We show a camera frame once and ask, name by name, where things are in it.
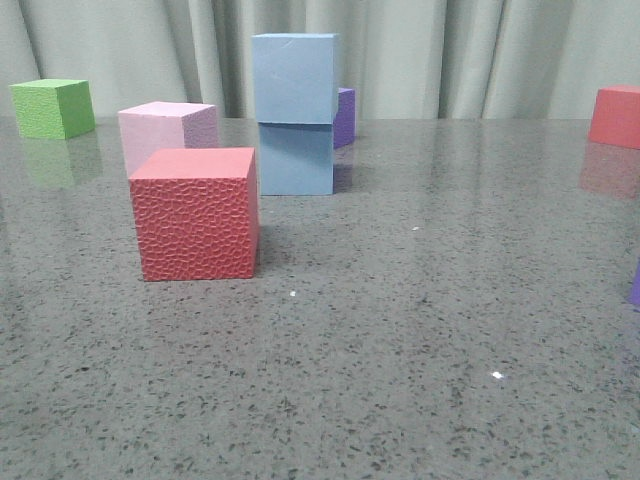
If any light blue foam cube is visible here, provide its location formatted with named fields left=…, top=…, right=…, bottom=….
left=258, top=123, right=334, bottom=196

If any darker blue foam cube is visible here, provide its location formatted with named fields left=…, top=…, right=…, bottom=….
left=251, top=33, right=340, bottom=124

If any purple foam cube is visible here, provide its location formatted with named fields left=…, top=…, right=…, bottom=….
left=628, top=262, right=640, bottom=306
left=333, top=88, right=356, bottom=149

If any red textured foam cube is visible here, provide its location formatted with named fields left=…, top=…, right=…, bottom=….
left=129, top=147, right=259, bottom=281

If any pink foam cube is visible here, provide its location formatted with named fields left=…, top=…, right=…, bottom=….
left=118, top=101, right=219, bottom=175

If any grey-green curtain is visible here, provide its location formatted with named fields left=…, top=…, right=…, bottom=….
left=1, top=1, right=639, bottom=119

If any green foam cube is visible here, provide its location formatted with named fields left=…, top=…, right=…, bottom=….
left=9, top=79, right=96, bottom=140

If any purple foam cube near right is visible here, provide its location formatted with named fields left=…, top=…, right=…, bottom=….
left=628, top=262, right=640, bottom=306

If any red foam cube far right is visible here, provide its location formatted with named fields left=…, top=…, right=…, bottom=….
left=588, top=85, right=640, bottom=149

